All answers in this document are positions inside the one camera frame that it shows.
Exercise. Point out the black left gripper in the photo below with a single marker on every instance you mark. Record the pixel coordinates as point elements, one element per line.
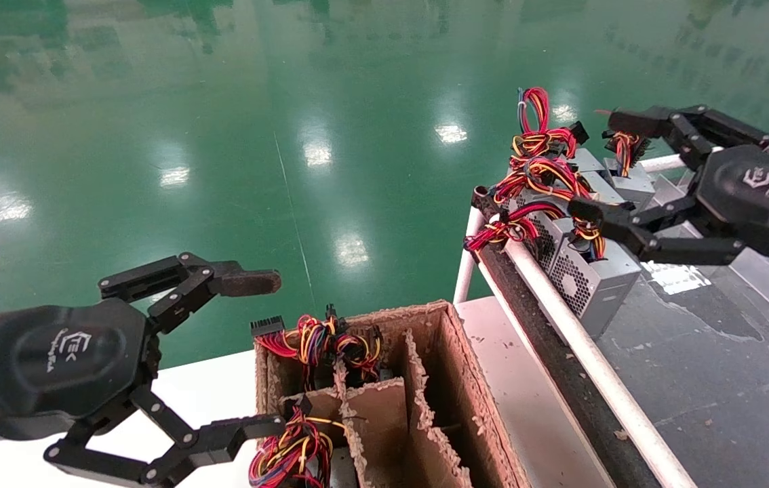
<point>52,366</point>

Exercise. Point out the black conveyor belt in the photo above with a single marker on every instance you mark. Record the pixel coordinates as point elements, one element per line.
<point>696,379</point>

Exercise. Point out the white frame cross pipe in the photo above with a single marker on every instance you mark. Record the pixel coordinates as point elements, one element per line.
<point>662,163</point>

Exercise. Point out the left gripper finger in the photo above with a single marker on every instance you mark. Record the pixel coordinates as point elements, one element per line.
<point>245,283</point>

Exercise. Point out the cardboard box with dividers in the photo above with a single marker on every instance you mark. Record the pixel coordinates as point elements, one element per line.
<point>452,379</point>

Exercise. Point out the black pipe joint connector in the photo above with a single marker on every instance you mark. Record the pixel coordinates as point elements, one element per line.
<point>483,200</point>

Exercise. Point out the power supply with black connector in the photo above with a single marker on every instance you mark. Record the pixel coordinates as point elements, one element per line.
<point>303,339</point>

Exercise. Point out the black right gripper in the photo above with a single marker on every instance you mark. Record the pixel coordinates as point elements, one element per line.
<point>757,196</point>

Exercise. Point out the white frame leg pipe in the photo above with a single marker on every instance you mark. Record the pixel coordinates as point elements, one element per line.
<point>466,271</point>

